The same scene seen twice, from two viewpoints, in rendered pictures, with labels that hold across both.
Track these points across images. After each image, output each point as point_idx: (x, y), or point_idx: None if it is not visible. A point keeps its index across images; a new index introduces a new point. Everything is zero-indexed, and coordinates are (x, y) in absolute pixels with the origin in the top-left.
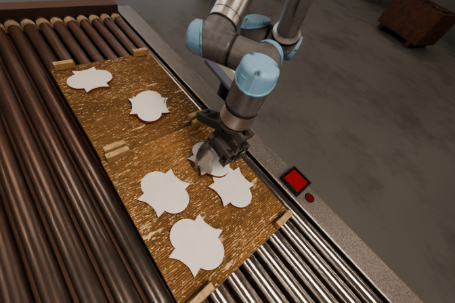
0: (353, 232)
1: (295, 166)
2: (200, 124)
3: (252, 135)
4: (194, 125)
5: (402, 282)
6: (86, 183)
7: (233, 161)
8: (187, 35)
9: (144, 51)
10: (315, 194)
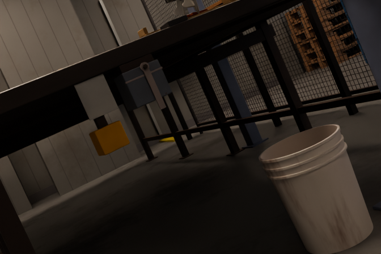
0: (122, 45)
1: (185, 15)
2: (225, 2)
3: None
4: (222, 1)
5: (77, 62)
6: None
7: None
8: None
9: None
10: (160, 30)
